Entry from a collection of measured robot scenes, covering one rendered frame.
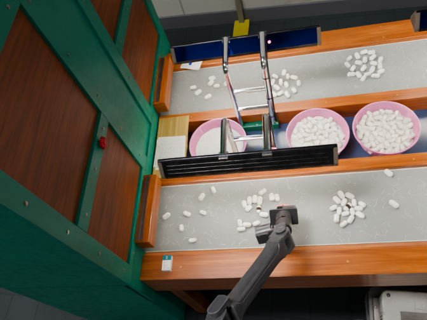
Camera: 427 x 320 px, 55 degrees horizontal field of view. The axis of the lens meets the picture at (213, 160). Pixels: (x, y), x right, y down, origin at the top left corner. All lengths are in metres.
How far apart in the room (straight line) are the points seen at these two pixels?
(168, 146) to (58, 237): 0.86
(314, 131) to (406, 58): 0.58
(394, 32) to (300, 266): 1.23
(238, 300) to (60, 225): 0.53
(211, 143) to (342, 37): 0.84
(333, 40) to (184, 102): 0.80
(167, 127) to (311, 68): 0.75
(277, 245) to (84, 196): 0.62
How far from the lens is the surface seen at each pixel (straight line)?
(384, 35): 2.22
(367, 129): 1.90
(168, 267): 1.67
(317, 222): 1.68
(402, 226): 1.70
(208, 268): 1.64
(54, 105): 1.27
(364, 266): 1.61
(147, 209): 1.70
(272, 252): 1.33
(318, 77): 2.07
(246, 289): 1.23
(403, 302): 1.90
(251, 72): 2.13
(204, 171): 1.45
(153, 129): 1.96
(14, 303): 2.95
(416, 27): 1.83
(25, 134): 1.14
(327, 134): 1.87
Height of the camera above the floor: 2.30
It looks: 57 degrees down
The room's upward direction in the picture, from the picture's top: 23 degrees counter-clockwise
